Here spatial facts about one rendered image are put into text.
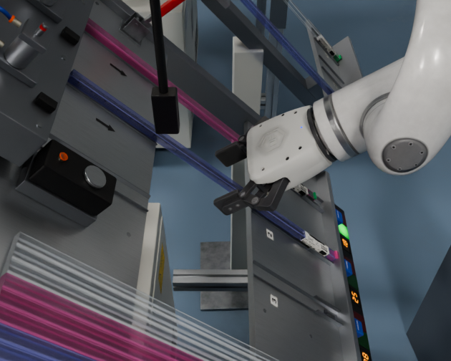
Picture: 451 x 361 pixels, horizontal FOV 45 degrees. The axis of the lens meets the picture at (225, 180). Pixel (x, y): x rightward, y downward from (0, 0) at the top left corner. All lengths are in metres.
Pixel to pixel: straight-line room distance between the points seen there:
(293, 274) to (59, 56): 0.44
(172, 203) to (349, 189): 0.64
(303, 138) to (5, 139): 0.35
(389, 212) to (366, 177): 0.18
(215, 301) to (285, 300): 0.94
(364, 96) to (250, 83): 0.54
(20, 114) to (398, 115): 0.36
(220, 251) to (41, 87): 1.32
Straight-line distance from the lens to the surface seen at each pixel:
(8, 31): 0.57
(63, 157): 0.52
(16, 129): 0.50
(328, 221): 0.96
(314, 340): 0.79
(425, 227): 1.99
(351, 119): 0.66
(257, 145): 0.72
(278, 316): 0.74
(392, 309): 1.76
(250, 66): 1.15
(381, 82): 0.66
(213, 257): 1.78
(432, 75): 0.57
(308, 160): 0.68
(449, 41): 0.58
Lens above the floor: 1.46
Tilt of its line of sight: 47 degrees down
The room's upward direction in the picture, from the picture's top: straight up
